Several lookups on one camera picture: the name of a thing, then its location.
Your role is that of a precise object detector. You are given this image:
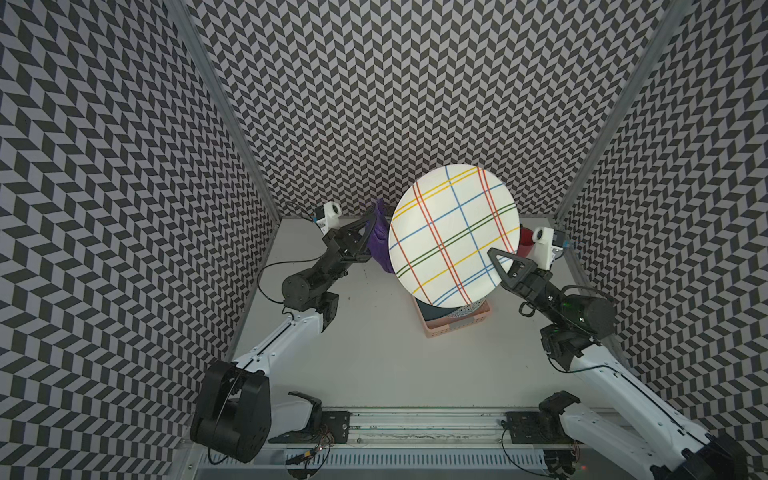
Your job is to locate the colourful speckled round plate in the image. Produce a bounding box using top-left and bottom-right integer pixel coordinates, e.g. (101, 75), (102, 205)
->
(449, 299), (485, 318)

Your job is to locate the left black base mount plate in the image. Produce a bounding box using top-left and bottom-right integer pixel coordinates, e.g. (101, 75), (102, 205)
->
(268, 410), (352, 445)

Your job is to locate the purple cloth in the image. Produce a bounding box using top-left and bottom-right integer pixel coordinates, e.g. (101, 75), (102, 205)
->
(367, 199), (394, 274)

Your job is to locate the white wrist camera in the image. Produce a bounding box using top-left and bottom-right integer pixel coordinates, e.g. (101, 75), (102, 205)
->
(312, 201), (341, 235)
(529, 227), (568, 270)

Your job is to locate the red mug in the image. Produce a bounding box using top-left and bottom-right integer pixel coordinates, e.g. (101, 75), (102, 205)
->
(516, 226), (535, 258)

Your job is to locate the dark teal square plate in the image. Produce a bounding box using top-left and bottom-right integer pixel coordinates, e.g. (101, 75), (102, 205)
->
(415, 299), (462, 324)

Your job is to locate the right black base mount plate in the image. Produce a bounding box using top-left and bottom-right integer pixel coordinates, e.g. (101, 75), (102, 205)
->
(505, 410), (574, 445)

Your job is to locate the pink plastic basket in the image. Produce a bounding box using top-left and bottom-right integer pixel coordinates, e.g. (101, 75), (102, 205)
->
(416, 299), (492, 338)

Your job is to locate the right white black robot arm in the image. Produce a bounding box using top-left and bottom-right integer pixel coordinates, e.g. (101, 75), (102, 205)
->
(488, 248), (749, 479)

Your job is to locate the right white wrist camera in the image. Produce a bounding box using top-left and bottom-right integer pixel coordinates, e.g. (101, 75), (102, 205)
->
(529, 227), (568, 270)

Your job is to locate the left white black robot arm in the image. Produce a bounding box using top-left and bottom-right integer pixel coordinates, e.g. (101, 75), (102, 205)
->
(190, 208), (377, 463)

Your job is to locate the white plaid round plate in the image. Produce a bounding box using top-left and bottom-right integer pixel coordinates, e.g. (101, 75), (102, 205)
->
(388, 164), (521, 308)

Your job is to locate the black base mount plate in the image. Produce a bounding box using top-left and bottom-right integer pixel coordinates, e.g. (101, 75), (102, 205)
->
(505, 410), (574, 445)
(268, 410), (352, 445)

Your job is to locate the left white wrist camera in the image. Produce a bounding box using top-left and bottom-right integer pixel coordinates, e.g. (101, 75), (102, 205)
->
(312, 201), (341, 235)

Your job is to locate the aluminium front rail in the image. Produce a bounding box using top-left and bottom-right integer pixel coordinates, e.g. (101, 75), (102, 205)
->
(179, 407), (607, 451)

